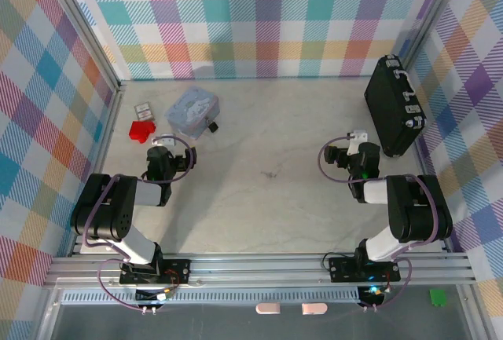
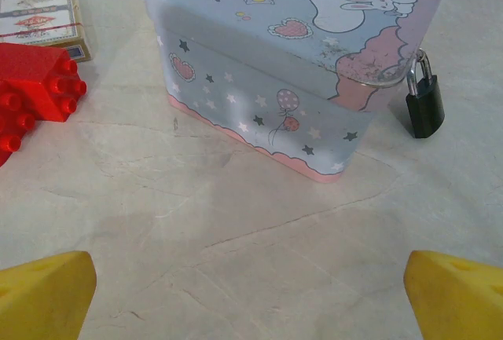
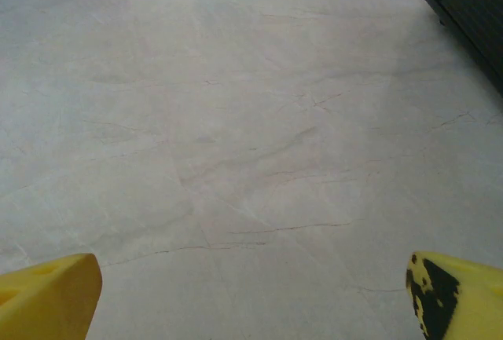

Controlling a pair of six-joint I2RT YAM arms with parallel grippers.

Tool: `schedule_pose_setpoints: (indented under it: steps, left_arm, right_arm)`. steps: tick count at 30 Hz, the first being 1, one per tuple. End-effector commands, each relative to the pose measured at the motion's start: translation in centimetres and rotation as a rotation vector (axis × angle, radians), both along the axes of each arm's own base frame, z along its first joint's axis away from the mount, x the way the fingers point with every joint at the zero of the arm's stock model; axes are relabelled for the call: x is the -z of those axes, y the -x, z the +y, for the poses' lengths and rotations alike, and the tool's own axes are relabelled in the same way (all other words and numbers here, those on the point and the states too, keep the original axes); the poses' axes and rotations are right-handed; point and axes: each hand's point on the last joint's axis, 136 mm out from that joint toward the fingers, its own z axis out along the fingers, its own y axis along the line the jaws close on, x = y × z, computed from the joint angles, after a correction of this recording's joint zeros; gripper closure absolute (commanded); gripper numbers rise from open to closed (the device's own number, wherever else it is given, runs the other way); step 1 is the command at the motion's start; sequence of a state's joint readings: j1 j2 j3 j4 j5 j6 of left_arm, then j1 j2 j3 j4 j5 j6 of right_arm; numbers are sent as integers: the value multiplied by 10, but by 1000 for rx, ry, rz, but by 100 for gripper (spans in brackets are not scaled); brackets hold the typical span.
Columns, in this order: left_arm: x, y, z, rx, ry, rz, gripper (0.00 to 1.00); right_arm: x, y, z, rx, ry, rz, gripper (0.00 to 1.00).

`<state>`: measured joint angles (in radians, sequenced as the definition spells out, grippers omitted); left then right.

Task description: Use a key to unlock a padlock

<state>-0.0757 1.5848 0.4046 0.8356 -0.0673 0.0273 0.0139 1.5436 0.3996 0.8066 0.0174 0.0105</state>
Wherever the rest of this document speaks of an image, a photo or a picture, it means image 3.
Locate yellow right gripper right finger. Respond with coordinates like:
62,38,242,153
405,250,503,340

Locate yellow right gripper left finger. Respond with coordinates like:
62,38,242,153
0,252,104,340

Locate black ridged metal housing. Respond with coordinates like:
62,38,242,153
420,0,503,96

